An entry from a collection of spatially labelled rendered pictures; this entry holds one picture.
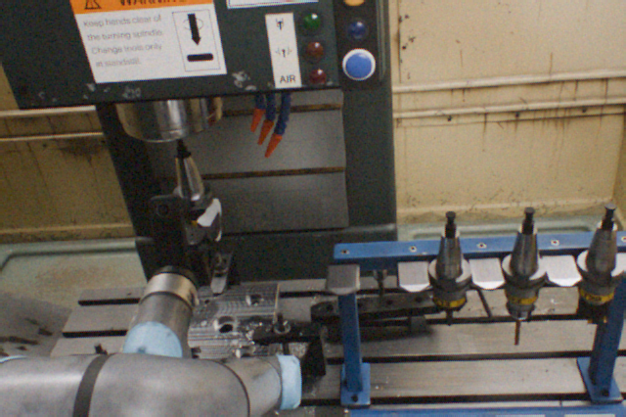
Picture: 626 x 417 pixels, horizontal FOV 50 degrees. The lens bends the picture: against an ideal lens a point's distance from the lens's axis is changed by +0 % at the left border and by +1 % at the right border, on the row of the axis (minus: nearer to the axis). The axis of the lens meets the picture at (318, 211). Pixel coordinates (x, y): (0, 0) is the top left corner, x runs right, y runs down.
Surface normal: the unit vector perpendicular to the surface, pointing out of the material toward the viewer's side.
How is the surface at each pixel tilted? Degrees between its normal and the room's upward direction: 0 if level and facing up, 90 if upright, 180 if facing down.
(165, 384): 34
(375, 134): 90
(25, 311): 24
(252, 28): 90
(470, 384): 0
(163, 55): 90
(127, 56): 90
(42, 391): 10
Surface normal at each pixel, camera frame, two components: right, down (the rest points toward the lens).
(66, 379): -0.10, -0.82
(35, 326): 0.32, -0.77
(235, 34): -0.05, 0.57
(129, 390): 0.25, -0.65
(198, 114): 0.65, 0.38
